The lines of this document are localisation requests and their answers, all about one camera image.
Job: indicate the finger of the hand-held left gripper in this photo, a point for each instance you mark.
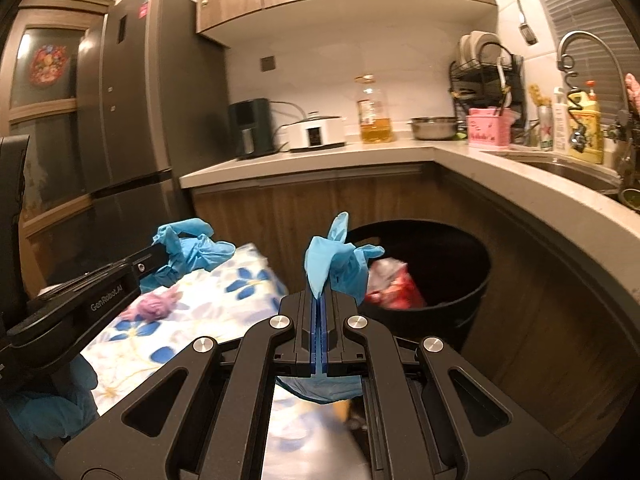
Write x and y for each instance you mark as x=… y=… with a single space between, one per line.
x=152 y=262

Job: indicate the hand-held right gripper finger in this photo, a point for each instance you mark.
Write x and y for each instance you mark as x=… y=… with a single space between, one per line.
x=324 y=345
x=314 y=345

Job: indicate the blue disposable glove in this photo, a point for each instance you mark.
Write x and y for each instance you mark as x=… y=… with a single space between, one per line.
x=200 y=255
x=320 y=260

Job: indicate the red and pink plastic bag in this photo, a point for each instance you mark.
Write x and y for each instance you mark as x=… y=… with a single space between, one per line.
x=400 y=290

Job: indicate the black trash bin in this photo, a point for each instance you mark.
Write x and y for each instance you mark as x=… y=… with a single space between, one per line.
x=450 y=280

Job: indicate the person's left hand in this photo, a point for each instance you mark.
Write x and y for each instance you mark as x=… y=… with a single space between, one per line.
x=50 y=405

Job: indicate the purple disposable glove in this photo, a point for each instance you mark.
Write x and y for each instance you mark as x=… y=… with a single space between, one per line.
x=150 y=306

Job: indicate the floral tablecloth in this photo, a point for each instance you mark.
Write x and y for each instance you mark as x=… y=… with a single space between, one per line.
x=225 y=300

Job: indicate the grey refrigerator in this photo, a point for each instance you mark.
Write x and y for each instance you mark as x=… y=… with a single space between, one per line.
x=140 y=110

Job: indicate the dark green air fryer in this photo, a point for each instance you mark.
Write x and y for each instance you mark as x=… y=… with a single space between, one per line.
x=250 y=130

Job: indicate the wooden door with glass panels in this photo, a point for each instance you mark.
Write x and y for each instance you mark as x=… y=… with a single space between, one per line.
x=45 y=106

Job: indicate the white electric cooker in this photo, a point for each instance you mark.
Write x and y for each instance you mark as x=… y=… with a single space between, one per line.
x=315 y=135

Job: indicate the flower decoration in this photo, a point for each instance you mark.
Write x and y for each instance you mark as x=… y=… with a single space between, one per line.
x=49 y=64

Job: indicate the kitchen counter with wooden cabinets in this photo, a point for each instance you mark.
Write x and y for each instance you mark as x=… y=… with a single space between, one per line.
x=525 y=240

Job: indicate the cooking oil bottle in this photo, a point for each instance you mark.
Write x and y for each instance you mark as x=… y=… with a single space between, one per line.
x=375 y=120

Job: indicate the steel pot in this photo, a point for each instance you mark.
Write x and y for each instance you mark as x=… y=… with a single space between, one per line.
x=432 y=129

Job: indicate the pink utensil holder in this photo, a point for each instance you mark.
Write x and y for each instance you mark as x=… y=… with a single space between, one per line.
x=487 y=130

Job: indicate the steel sink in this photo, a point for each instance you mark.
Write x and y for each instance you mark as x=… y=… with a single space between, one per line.
x=560 y=170

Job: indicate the green drink can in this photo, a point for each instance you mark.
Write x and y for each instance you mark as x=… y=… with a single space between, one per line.
x=545 y=130

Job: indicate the white plastic bottle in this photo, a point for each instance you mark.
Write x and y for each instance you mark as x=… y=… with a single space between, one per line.
x=560 y=125

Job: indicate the black dish rack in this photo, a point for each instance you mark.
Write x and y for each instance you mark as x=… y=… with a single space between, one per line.
x=515 y=85

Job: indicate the stack of white dishes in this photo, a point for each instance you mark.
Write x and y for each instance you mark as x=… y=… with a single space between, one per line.
x=477 y=47

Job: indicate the yellow detergent bottle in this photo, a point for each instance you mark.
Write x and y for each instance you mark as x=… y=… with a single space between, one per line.
x=590 y=135

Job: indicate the hanging metal spatula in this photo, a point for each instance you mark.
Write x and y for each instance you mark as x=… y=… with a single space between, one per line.
x=527 y=32

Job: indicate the steel faucet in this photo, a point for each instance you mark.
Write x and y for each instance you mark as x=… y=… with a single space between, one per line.
x=590 y=37

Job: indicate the grey window blind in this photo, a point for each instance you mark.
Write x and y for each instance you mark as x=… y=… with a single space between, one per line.
x=575 y=5

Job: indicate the wall socket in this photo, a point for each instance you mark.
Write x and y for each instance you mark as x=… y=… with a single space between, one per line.
x=268 y=63

